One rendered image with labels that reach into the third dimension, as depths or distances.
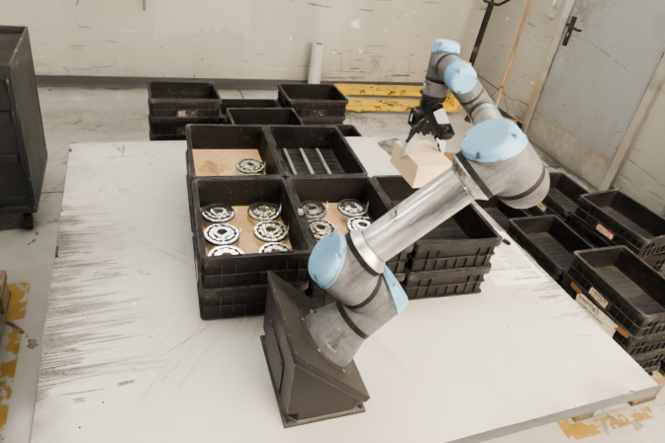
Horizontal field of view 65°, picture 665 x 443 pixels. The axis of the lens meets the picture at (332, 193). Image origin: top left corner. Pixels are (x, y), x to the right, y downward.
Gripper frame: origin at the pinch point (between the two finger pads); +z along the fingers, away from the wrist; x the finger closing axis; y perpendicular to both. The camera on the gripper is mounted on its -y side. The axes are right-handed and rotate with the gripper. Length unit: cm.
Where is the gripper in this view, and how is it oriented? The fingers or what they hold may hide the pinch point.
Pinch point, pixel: (422, 158)
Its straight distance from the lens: 162.4
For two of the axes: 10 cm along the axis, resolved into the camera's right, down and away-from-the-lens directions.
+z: -1.4, 8.5, 5.1
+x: -9.3, 0.6, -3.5
